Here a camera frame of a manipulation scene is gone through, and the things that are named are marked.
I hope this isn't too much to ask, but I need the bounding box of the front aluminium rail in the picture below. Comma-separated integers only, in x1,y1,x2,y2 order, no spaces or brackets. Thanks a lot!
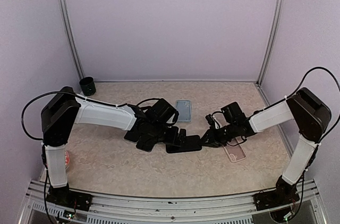
15,180,330,223

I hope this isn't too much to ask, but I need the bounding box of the light blue phone case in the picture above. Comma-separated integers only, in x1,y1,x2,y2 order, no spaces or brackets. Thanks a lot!
175,100,192,123

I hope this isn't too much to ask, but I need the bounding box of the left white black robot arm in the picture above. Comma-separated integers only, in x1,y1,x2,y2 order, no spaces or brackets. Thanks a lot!
41,87,179,205

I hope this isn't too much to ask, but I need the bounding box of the red white round dish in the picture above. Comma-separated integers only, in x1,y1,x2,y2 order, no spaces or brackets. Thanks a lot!
65,150,70,169

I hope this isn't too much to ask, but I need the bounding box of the tilted black smartphone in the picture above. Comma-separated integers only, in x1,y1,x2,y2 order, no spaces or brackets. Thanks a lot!
124,129,140,143

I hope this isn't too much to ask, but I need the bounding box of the dark green cup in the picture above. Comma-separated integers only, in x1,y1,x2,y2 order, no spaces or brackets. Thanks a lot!
79,76,96,97

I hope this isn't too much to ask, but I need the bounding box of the right aluminium frame post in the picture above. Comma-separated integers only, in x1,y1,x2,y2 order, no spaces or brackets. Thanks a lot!
257,0,284,87

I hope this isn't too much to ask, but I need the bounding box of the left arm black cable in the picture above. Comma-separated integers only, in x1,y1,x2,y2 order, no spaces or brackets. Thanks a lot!
21,91,133,140

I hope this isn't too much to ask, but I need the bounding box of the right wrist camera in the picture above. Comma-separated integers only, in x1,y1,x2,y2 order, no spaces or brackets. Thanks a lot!
205,114,220,129

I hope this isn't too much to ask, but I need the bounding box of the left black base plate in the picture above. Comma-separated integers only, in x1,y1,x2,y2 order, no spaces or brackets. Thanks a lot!
46,185,92,211

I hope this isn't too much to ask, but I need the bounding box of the clear pink phone case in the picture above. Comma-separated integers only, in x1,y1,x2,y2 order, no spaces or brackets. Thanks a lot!
223,139,247,163

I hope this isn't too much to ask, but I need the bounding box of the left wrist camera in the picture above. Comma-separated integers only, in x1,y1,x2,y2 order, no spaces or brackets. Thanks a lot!
149,98,179,126

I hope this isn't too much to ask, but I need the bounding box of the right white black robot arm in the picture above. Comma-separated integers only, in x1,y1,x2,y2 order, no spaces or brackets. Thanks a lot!
200,87,332,208

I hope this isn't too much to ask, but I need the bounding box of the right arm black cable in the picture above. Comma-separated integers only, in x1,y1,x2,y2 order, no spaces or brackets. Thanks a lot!
254,66,340,145

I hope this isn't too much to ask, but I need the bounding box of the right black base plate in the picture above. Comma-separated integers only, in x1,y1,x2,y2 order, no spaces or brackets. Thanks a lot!
253,179,300,211

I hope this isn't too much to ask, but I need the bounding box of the left aluminium frame post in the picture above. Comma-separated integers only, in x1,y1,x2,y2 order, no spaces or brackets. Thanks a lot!
58,0,84,80

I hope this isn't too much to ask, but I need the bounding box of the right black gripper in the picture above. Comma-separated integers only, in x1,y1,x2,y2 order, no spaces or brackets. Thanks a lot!
198,122,237,148

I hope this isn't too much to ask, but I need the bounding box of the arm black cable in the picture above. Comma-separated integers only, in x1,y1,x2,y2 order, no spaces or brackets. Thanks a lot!
254,66,340,145
21,91,133,140

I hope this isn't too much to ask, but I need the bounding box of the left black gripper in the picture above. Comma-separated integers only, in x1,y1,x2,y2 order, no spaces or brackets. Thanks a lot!
149,120,188,147

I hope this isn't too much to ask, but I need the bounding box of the aluminium frame post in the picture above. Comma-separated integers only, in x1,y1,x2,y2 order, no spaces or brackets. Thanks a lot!
58,0,84,80
257,0,284,87

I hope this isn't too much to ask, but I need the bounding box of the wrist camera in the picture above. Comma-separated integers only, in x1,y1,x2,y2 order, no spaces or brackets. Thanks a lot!
205,114,220,129
149,98,179,126

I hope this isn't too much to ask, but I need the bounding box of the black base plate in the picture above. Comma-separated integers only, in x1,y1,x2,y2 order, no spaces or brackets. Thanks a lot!
46,185,92,211
253,179,300,211

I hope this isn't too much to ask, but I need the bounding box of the black phone case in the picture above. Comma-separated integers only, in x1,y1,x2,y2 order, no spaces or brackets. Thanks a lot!
165,135,202,154

